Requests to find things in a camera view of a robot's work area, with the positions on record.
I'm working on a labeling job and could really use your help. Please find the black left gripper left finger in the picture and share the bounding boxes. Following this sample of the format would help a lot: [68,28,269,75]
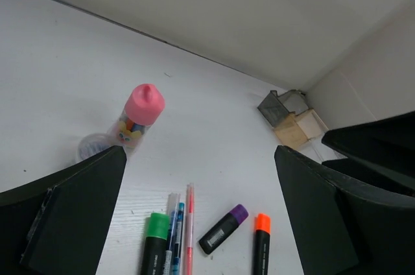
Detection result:
[1,146,126,274]

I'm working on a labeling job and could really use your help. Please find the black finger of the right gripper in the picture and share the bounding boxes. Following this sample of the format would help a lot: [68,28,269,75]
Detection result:
[322,112,414,196]

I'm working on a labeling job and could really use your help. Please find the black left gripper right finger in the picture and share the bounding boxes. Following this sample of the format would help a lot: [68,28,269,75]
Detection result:
[274,146,414,274]

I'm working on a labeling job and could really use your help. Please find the orange cap highlighter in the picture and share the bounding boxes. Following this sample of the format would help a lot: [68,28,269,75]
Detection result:
[252,213,271,275]

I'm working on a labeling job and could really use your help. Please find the purple cap highlighter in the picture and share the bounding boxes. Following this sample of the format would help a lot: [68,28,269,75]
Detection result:
[198,204,249,255]

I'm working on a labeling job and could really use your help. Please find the green cap highlighter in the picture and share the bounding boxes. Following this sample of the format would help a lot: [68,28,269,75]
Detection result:
[140,213,169,275]

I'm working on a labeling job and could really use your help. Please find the clear blue pen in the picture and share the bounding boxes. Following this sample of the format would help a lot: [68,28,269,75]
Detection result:
[163,193,180,275]

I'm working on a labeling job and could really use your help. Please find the teal blue pen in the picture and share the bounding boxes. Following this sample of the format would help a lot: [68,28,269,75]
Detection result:
[170,202,185,275]

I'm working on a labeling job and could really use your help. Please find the pink red pen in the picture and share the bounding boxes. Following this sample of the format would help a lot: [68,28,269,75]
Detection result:
[184,184,195,275]

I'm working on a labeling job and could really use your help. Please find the pink capped crayon bottle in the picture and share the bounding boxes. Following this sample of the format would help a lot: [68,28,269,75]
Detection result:
[109,84,165,156]

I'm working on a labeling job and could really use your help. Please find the clear acrylic desk organizer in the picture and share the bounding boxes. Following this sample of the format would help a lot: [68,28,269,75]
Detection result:
[257,90,328,150]

